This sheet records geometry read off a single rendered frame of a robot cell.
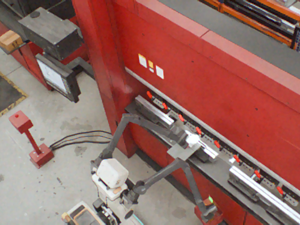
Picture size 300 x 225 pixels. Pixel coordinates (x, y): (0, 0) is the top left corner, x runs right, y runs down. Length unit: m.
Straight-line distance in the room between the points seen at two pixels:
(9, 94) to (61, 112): 0.87
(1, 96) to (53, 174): 1.58
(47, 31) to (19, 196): 2.17
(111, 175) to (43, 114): 2.57
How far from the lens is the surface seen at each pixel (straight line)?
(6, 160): 5.22
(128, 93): 4.00
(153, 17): 2.87
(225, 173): 3.60
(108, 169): 3.10
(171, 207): 4.41
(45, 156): 4.93
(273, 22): 4.66
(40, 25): 3.53
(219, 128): 3.12
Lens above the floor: 4.00
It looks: 51 degrees down
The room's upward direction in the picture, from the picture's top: 8 degrees counter-clockwise
